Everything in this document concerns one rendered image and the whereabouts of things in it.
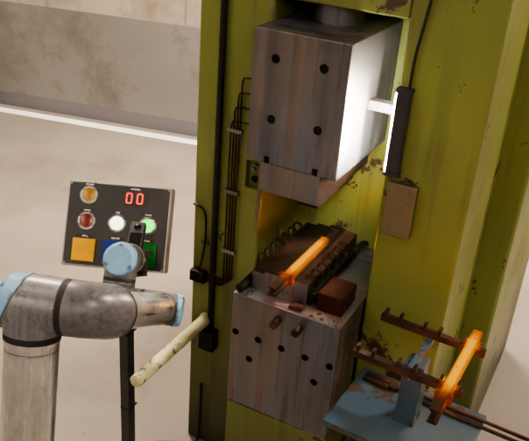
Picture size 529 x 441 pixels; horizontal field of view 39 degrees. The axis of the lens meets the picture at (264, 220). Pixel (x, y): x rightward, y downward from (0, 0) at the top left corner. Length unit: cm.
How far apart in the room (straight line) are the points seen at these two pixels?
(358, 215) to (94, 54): 406
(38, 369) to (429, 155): 124
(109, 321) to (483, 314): 170
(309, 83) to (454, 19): 42
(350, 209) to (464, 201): 64
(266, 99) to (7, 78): 491
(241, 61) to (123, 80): 404
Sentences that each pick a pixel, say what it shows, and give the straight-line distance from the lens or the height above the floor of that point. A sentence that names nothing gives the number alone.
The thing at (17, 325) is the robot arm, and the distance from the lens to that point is 155.
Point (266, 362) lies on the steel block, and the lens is 252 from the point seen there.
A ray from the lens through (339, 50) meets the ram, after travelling 207.
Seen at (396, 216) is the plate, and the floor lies 125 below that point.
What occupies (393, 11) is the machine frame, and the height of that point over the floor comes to 184.
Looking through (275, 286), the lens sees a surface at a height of 101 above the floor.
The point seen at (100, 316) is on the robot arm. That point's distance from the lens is 151.
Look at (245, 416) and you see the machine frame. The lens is 271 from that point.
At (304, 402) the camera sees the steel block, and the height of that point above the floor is 59.
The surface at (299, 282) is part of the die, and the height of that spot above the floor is 99.
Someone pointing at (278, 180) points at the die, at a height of 132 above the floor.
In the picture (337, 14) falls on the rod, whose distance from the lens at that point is 226.
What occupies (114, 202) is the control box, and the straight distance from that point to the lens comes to 248.
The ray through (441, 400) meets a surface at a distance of 195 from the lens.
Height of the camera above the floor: 223
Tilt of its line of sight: 27 degrees down
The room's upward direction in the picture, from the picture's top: 4 degrees clockwise
